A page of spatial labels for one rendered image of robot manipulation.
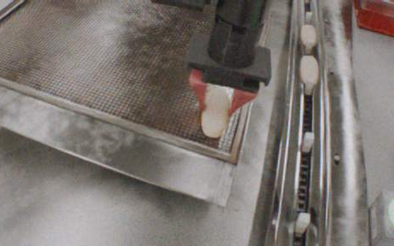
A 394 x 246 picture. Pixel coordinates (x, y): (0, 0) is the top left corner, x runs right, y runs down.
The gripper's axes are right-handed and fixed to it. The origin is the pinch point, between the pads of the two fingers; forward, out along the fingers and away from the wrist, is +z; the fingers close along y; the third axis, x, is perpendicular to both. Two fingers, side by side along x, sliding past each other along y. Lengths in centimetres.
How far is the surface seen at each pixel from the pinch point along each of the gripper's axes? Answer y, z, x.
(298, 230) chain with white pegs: -12.9, 3.9, 14.7
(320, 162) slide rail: -16.6, 3.3, 3.5
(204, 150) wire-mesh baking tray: 0.7, 0.5, 7.7
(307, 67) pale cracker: -16.4, 2.7, -18.8
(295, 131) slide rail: -13.1, 3.9, -2.4
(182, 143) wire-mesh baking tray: 3.5, 0.4, 7.4
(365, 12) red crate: -36, -1, -48
